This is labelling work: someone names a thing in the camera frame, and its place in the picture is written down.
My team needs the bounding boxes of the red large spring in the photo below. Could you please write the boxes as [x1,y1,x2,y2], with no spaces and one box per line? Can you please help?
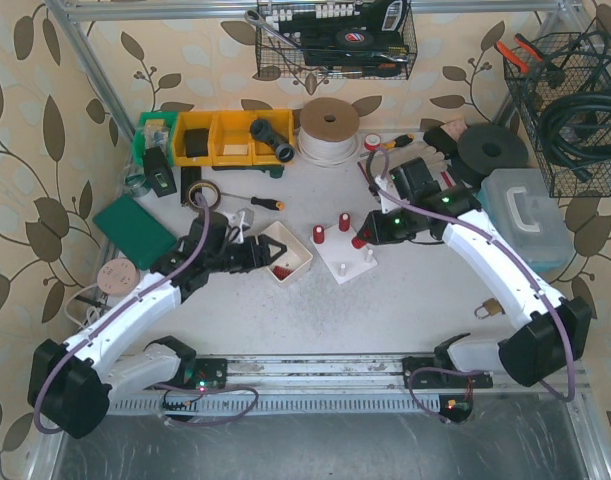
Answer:
[338,213,351,232]

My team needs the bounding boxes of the orange black screwdriver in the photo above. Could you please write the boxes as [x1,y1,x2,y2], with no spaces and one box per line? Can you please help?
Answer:
[221,192,285,211]

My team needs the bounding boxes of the white spring tray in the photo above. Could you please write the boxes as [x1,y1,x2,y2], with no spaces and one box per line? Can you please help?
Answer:
[263,221,313,288]

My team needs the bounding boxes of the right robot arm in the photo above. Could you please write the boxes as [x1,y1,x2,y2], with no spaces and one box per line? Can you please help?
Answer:
[358,156,592,397]

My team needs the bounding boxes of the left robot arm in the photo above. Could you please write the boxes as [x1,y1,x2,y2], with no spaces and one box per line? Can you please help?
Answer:
[28,213,288,439]

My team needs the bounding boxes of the brown tape roll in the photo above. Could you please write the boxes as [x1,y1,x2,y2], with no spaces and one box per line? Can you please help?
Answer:
[184,180,222,212]

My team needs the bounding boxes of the beige work glove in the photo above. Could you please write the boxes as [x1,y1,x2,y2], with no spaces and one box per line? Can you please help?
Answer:
[357,140,447,196]

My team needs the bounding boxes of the small yellow black screwdriver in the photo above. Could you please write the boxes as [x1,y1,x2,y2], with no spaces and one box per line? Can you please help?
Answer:
[381,134,414,150]

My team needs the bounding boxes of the yellow storage bins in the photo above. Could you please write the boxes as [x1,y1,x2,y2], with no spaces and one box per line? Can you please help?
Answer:
[172,109,295,168]

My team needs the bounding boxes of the black brush with sponge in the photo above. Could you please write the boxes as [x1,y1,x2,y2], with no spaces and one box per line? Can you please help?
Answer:
[423,118,468,158]

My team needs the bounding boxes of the grey pipe fitting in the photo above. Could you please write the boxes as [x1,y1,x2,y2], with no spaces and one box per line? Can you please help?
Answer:
[249,118,295,163]

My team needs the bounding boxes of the green foam pad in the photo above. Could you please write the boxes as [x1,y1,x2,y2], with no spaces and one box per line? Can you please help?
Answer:
[93,195,177,270]

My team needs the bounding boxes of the black battery charger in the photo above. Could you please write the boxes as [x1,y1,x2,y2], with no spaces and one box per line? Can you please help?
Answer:
[142,147,177,197]

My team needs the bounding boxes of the black box in bin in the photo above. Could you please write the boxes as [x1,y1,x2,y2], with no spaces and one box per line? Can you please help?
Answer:
[183,128,209,158]

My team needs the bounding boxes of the round sanding disc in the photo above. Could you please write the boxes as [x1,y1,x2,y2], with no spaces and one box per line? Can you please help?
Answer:
[96,257,140,297]

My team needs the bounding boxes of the black foam disc spool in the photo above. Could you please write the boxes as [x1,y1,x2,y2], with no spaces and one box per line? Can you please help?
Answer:
[451,123,529,188]

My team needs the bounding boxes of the glass jar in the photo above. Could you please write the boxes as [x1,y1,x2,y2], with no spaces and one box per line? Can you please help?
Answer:
[123,165,150,198]

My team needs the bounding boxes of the brass padlock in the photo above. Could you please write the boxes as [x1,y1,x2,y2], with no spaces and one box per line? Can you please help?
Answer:
[474,298,505,319]

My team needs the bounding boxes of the teal clear toolbox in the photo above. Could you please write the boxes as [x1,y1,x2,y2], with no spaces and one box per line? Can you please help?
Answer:
[477,168,574,273]

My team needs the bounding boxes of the green storage bin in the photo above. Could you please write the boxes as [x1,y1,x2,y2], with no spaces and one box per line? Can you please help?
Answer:
[132,112,178,166]

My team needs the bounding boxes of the white four-peg base plate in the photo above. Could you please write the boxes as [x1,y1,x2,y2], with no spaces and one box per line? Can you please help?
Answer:
[310,224,378,285]

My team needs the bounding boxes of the white cable spool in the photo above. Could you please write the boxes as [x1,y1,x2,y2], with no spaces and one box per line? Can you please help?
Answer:
[297,97,361,168]

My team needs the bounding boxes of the aluminium rail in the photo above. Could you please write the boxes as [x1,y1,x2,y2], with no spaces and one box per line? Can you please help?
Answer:
[184,352,591,394]

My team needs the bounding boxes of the white cord bundle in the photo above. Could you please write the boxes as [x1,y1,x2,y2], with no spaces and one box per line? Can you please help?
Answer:
[64,284,111,331]

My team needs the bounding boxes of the wire basket with tools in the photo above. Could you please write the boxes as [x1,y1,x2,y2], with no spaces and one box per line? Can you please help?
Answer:
[244,1,417,82]

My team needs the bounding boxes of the black hose coil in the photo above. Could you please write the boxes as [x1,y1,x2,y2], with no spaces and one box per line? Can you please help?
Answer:
[538,87,611,171]

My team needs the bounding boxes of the orange handled pliers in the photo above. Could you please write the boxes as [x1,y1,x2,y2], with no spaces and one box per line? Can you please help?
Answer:
[494,33,544,75]

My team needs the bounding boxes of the wire basket with hoses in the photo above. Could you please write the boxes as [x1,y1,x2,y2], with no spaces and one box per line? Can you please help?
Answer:
[502,30,611,198]

